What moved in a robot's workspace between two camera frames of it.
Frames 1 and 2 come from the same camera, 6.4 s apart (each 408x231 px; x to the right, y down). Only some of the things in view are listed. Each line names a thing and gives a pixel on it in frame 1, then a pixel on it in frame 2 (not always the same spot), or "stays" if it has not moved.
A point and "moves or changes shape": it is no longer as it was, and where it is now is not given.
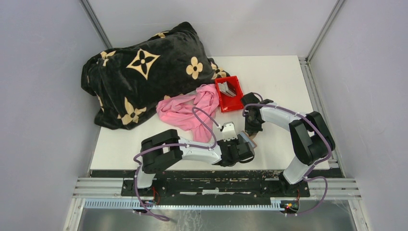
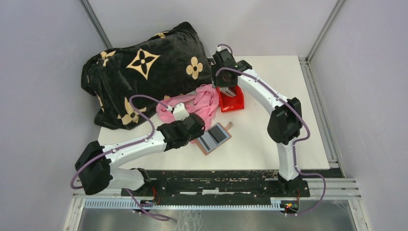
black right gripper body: x=251 y=126 to x=219 y=80
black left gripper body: x=232 y=142 to x=199 y=133
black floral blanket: x=130 y=81 stays
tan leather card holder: x=249 y=138 moves or changes shape
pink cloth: x=176 y=111 stays
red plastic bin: x=227 y=102 stays
